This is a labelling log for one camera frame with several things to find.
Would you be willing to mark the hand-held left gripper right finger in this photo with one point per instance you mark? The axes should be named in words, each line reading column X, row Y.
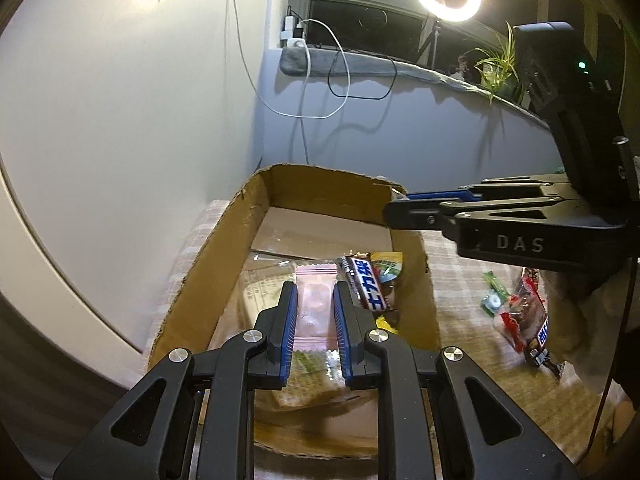
column 342, row 330

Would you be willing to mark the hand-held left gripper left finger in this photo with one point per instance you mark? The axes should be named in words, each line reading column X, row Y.
column 287, row 330

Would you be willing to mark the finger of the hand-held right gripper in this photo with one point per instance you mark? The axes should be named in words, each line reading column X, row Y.
column 415, row 212
column 430, row 195

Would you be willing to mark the pink snack packet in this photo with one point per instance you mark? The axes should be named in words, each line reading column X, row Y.
column 315, row 305

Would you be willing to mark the clear cracker packet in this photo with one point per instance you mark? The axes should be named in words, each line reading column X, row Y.
column 260, row 290

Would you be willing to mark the yellow green snack packet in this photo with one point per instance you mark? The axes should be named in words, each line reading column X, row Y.
column 390, row 265

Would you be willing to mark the brown cardboard box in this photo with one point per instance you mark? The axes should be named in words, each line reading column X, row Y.
column 320, row 220

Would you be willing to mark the person's right forearm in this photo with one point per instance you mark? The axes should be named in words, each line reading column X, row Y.
column 575, row 330

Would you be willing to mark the potted spider plant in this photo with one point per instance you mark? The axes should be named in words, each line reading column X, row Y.
column 495, row 67

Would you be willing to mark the green candy packet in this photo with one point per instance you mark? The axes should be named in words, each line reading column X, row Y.
column 492, row 300

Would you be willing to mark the checked blanket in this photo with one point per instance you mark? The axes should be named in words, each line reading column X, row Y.
column 465, row 320

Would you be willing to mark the clear red-edged snack packet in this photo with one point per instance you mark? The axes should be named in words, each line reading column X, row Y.
column 525, row 305

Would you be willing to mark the grey windowsill cloth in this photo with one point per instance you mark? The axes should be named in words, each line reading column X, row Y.
column 360, row 62

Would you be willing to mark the black tripod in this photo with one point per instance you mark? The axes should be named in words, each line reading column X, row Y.
column 434, row 40

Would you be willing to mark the window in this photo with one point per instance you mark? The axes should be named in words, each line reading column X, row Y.
column 360, row 20

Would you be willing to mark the white wardrobe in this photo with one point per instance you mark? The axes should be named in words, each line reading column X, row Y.
column 125, row 135

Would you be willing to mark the white wall charger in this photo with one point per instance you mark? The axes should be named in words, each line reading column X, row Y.
column 290, row 35

